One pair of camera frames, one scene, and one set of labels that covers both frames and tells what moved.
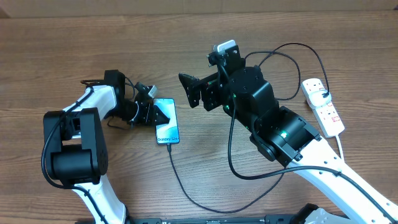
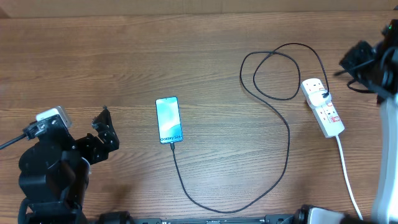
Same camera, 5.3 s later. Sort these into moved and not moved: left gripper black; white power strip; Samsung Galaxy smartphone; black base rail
Moved: left gripper black
Not moved: black base rail; Samsung Galaxy smartphone; white power strip
